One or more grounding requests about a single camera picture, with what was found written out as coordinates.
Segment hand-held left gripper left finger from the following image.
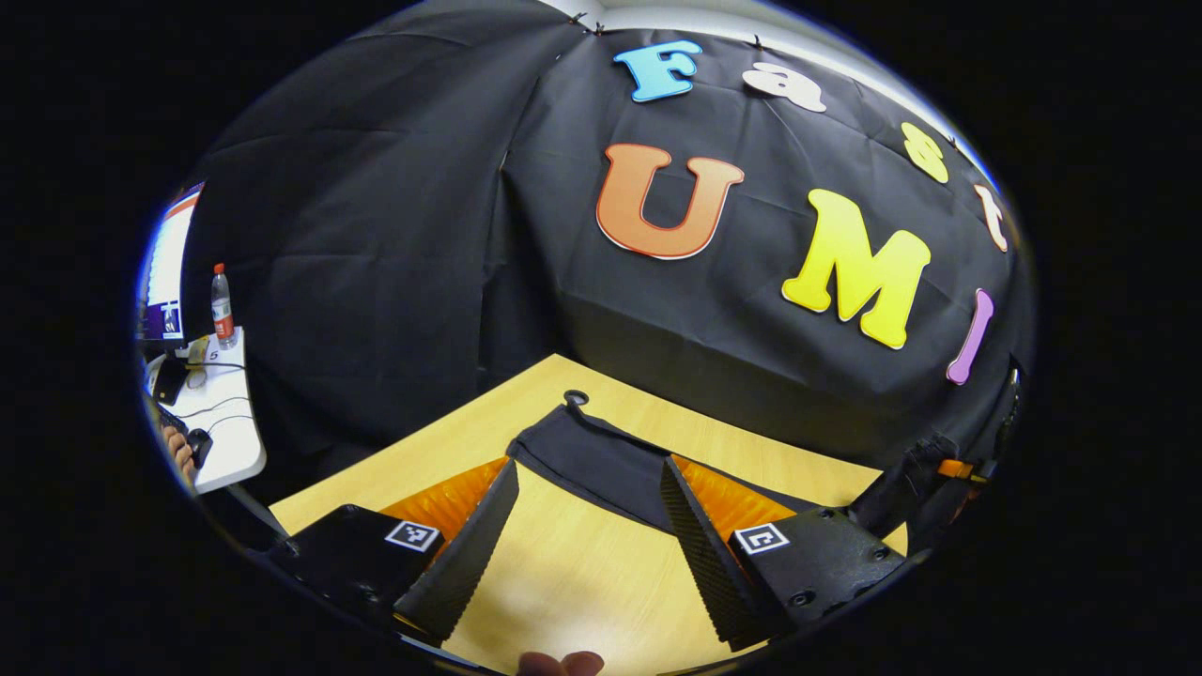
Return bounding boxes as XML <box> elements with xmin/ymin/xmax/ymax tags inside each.
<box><xmin>266</xmin><ymin>457</ymin><xmax>521</xmax><ymax>651</ymax></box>

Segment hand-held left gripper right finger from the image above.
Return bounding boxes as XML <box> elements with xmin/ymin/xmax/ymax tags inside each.
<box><xmin>659</xmin><ymin>454</ymin><xmax>909</xmax><ymax>654</ymax></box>

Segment dark jeans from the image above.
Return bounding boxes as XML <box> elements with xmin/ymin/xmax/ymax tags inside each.
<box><xmin>505</xmin><ymin>402</ymin><xmax>851</xmax><ymax>538</ymax></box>

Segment white side table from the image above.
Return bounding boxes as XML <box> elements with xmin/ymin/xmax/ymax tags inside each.
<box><xmin>146</xmin><ymin>327</ymin><xmax>269</xmax><ymax>496</ymax></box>

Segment black backdrop cloth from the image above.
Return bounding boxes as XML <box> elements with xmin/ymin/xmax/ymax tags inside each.
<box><xmin>183</xmin><ymin>0</ymin><xmax>1034</xmax><ymax>513</ymax></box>

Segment plastic bottle with red label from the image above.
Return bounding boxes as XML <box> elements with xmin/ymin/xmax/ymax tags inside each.
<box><xmin>210</xmin><ymin>263</ymin><xmax>237</xmax><ymax>350</ymax></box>

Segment dark phone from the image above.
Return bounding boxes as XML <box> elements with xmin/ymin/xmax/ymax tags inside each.
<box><xmin>153</xmin><ymin>355</ymin><xmax>189</xmax><ymax>407</ymax></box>

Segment computer monitor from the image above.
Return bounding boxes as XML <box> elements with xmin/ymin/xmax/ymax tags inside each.
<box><xmin>139</xmin><ymin>183</ymin><xmax>205</xmax><ymax>344</ymax></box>

